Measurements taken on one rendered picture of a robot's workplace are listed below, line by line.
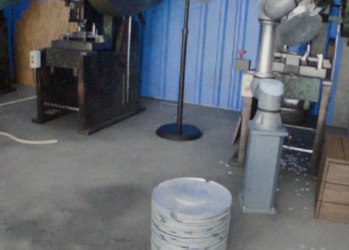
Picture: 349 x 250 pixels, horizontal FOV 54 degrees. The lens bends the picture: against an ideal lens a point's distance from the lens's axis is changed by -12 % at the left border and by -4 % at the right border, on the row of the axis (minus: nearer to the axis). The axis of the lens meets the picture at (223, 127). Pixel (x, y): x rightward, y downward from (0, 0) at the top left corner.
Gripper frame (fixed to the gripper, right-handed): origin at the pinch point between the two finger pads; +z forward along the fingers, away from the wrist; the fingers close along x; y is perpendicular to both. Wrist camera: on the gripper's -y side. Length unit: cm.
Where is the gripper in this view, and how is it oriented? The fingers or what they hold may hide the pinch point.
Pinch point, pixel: (311, 13)
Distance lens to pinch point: 221.2
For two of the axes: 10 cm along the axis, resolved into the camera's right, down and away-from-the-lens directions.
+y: -8.1, 1.0, -5.8
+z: -4.8, 4.7, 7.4
